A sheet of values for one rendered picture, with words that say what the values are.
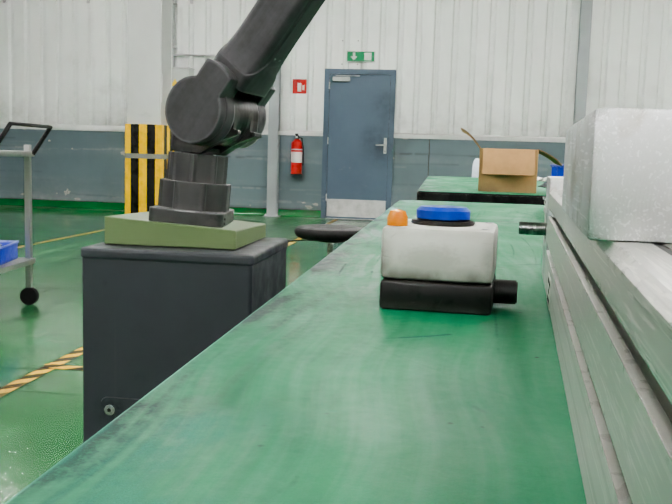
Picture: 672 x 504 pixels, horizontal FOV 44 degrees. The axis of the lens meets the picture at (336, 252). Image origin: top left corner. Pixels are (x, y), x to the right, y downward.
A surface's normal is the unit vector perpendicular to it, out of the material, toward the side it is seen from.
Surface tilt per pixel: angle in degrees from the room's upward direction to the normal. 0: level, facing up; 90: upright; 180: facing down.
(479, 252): 90
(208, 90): 88
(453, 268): 90
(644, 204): 90
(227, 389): 0
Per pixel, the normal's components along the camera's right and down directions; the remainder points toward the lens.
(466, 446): 0.03, -0.99
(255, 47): -0.32, -0.02
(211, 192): 0.56, 0.15
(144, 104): -0.14, 0.11
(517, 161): -0.14, -0.35
